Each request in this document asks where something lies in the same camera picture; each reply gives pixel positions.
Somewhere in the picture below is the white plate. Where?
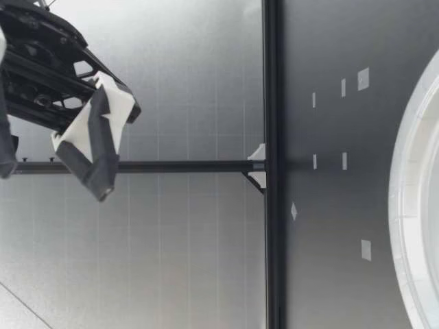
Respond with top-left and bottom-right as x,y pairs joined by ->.
388,47 -> 439,329

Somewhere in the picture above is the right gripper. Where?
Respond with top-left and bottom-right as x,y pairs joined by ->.
0,0 -> 142,135

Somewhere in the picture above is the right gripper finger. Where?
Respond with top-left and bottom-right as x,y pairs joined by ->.
50,101 -> 125,204

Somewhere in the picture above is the black frame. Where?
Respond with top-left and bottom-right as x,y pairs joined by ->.
13,0 -> 286,329

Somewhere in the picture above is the white frame corner bracket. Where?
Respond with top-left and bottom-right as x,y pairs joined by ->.
246,142 -> 267,162
246,170 -> 267,192

